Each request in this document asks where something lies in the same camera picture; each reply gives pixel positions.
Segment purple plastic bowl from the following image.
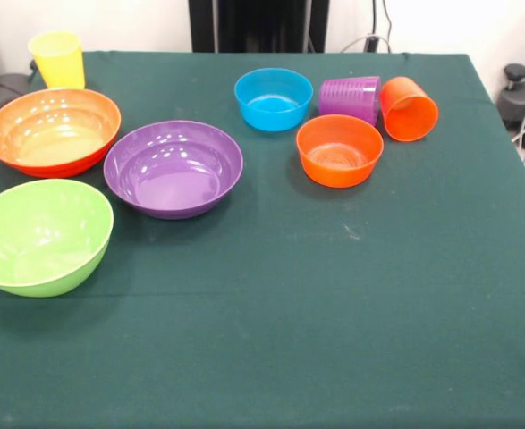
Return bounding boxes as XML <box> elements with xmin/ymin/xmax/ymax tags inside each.
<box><xmin>103</xmin><ymin>119</ymin><xmax>245</xmax><ymax>221</ymax></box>

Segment small orange plastic bowl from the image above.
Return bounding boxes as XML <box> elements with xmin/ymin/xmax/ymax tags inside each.
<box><xmin>295</xmin><ymin>114</ymin><xmax>385</xmax><ymax>189</ymax></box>

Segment blue plastic bowl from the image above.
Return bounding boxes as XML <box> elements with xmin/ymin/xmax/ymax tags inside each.
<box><xmin>233</xmin><ymin>67</ymin><xmax>315</xmax><ymax>133</ymax></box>

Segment purple plastic cup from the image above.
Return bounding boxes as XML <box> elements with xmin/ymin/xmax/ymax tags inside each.
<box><xmin>318</xmin><ymin>74</ymin><xmax>382</xmax><ymax>128</ymax></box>

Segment orange plastic cup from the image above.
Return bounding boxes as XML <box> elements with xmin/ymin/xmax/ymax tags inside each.
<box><xmin>379</xmin><ymin>76</ymin><xmax>440</xmax><ymax>143</ymax></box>

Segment wide orange plastic bowl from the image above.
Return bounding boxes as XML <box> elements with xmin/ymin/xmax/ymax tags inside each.
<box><xmin>0</xmin><ymin>88</ymin><xmax>123</xmax><ymax>179</ymax></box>

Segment dark green tablecloth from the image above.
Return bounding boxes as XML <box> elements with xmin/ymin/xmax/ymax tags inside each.
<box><xmin>0</xmin><ymin>49</ymin><xmax>525</xmax><ymax>429</ymax></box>

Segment lime green plastic bowl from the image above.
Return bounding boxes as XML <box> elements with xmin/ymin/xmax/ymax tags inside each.
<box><xmin>0</xmin><ymin>178</ymin><xmax>114</xmax><ymax>299</ymax></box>

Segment yellow plastic cup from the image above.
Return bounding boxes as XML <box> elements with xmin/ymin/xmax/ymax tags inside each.
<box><xmin>28</xmin><ymin>31</ymin><xmax>86</xmax><ymax>89</ymax></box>

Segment black stand with knob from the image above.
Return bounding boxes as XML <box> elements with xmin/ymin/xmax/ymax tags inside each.
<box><xmin>496</xmin><ymin>63</ymin><xmax>525</xmax><ymax>130</ymax></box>

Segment black office chair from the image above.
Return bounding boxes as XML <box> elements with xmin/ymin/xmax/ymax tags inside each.
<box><xmin>0</xmin><ymin>33</ymin><xmax>35</xmax><ymax>135</ymax></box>

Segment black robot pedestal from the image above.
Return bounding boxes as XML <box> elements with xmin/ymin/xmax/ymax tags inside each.
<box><xmin>189</xmin><ymin>0</ymin><xmax>330</xmax><ymax>54</ymax></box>

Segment grey cable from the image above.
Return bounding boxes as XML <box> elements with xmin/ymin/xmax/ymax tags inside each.
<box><xmin>340</xmin><ymin>34</ymin><xmax>393</xmax><ymax>54</ymax></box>

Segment black hanging cable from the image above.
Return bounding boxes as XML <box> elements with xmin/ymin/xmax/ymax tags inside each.
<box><xmin>380</xmin><ymin>0</ymin><xmax>396</xmax><ymax>38</ymax></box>

